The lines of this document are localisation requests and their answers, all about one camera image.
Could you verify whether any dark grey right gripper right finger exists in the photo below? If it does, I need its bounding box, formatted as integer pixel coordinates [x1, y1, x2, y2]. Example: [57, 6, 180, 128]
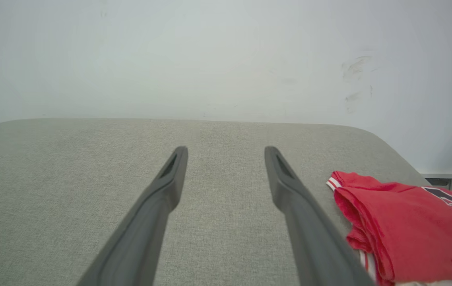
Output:
[264, 146, 376, 286]

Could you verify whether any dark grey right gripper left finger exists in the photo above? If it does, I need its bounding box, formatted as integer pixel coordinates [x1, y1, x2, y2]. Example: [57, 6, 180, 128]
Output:
[76, 146, 189, 286]

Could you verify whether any red t-shirt with striped trim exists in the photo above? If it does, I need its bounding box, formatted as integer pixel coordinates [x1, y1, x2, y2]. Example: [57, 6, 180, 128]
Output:
[326, 171, 452, 286]

